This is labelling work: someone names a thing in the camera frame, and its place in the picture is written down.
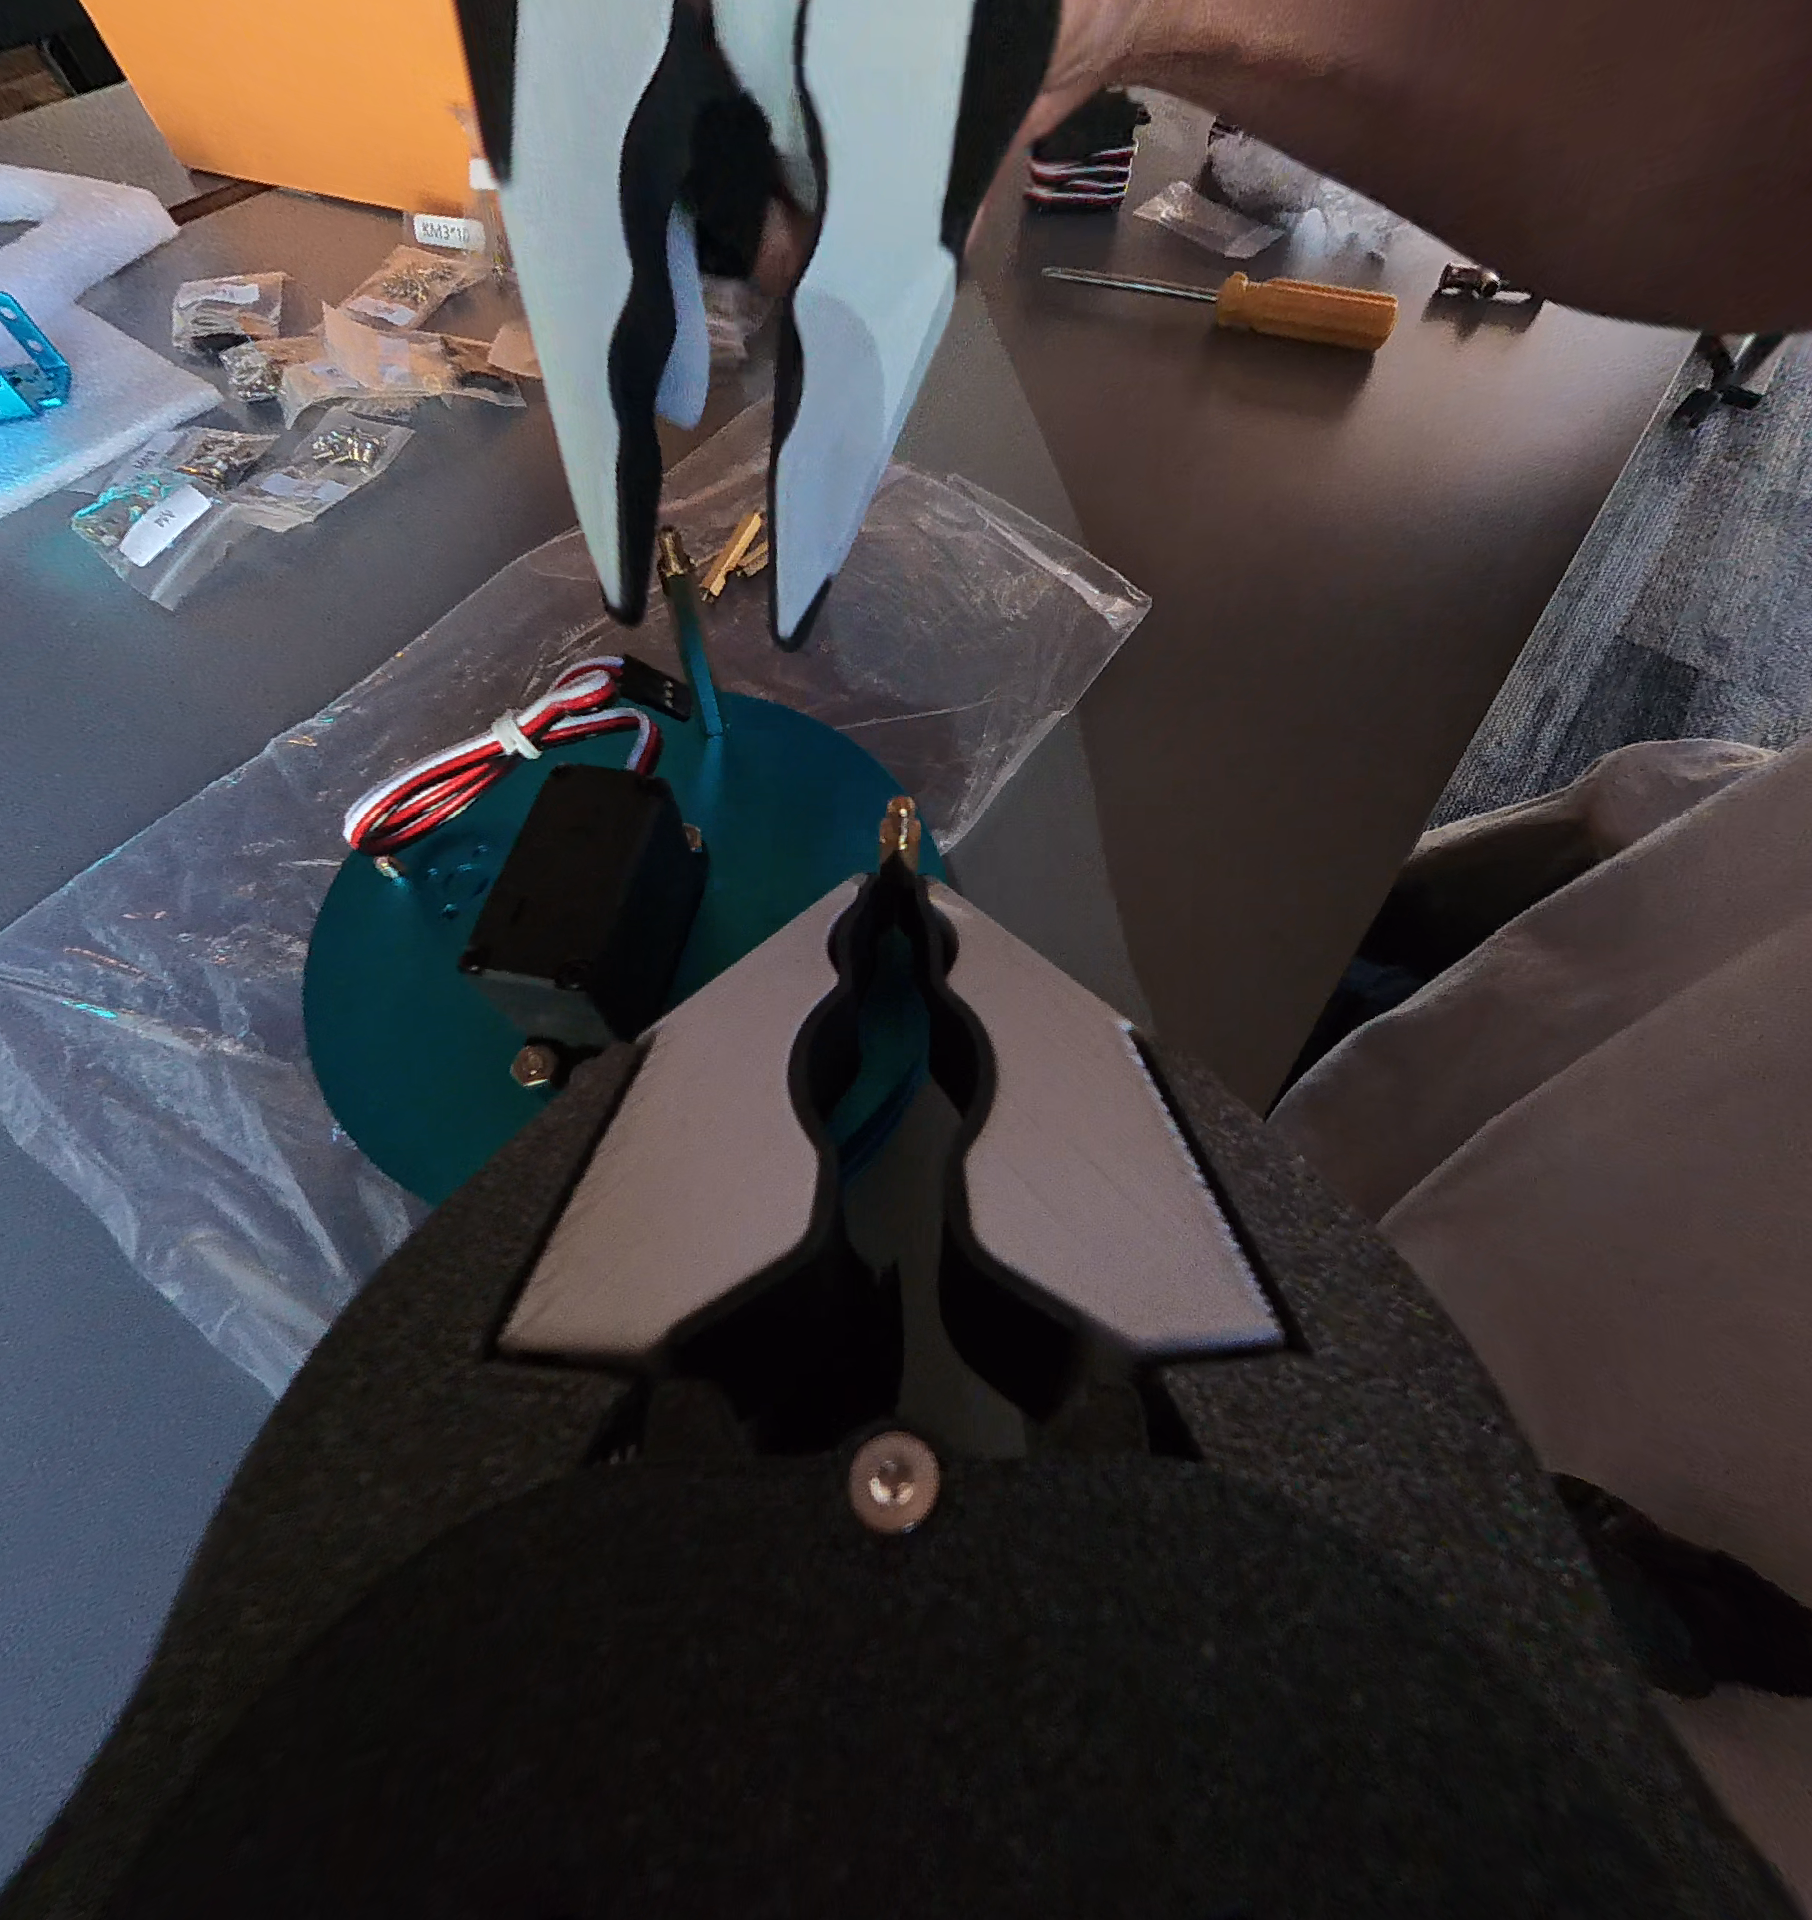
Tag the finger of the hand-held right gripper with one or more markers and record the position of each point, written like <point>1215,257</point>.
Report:
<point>569,225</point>
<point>876,225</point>

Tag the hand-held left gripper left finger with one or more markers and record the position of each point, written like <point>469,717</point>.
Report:
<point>667,1186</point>

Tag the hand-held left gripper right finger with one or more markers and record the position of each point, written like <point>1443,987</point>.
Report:
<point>1116,1186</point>

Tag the black servo motor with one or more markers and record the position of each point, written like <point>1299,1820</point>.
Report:
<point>591,899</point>

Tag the blue round turntable base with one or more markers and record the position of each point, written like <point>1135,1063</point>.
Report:
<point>786,811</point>

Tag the person's right forearm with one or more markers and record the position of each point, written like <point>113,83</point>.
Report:
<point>1567,166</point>

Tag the grey desk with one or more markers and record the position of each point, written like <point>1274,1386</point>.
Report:
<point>1296,599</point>

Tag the person's right hand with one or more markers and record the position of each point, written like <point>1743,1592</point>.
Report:
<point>1147,45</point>

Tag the pile of small screw bags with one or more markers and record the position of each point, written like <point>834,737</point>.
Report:
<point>352,344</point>

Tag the black servo in clear bag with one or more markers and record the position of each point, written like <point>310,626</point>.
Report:
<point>1250,174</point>

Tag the orange cardboard box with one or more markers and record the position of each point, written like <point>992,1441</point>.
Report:
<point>323,91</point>

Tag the small silver metal part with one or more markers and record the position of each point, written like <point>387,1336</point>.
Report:
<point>1476,281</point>

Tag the clear plastic bag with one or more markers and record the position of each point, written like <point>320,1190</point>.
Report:
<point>171,975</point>

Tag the white foam tray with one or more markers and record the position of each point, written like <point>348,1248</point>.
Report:
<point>36,466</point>

